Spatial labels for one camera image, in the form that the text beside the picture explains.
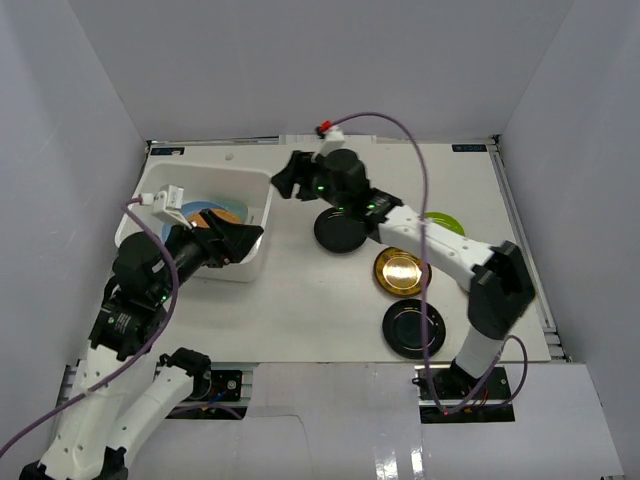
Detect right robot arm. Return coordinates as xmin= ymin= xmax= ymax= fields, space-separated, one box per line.
xmin=271 ymin=149 xmax=535 ymax=399

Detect woven bamboo round plate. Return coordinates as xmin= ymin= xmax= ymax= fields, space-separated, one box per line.
xmin=187 ymin=208 xmax=242 ymax=230

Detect light blue round plate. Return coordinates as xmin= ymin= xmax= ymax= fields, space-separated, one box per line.
xmin=181 ymin=201 xmax=248 ymax=227

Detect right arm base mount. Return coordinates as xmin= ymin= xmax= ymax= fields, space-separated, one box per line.
xmin=412 ymin=367 xmax=516 ymax=425

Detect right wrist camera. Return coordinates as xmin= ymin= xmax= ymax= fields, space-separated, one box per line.
xmin=313 ymin=121 xmax=345 ymax=158

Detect aluminium frame rail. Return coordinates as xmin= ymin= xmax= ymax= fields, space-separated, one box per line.
xmin=488 ymin=134 xmax=572 ymax=363
xmin=54 ymin=139 xmax=151 ymax=401

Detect lime green round plate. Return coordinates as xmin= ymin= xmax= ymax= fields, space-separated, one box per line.
xmin=425 ymin=211 xmax=466 ymax=236

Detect aluminium frame rail right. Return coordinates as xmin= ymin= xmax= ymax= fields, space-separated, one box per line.
xmin=488 ymin=134 xmax=572 ymax=363

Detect white plastic bin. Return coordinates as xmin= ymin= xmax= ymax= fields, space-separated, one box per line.
xmin=135 ymin=161 xmax=274 ymax=283

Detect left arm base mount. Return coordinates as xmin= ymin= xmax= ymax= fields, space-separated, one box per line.
xmin=167 ymin=369 xmax=248 ymax=420

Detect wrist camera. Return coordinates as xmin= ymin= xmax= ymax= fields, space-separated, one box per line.
xmin=151 ymin=184 xmax=193 ymax=229
xmin=313 ymin=121 xmax=345 ymax=158

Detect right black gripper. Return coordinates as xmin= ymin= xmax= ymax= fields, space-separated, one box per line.
xmin=272 ymin=151 xmax=351 ymax=214

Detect aluminium frame rail left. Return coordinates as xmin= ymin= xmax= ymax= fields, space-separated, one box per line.
xmin=54 ymin=139 xmax=151 ymax=401

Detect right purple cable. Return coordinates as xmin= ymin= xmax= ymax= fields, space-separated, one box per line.
xmin=332 ymin=111 xmax=529 ymax=416

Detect yellow patterned plate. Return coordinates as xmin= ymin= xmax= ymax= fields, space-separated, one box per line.
xmin=373 ymin=247 xmax=422 ymax=298

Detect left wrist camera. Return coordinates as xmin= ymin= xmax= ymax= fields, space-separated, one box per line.
xmin=151 ymin=184 xmax=193 ymax=229

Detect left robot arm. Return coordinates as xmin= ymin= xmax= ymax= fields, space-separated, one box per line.
xmin=20 ymin=212 xmax=264 ymax=479

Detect black glossy round plate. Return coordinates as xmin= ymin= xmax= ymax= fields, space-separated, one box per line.
xmin=313 ymin=208 xmax=367 ymax=254

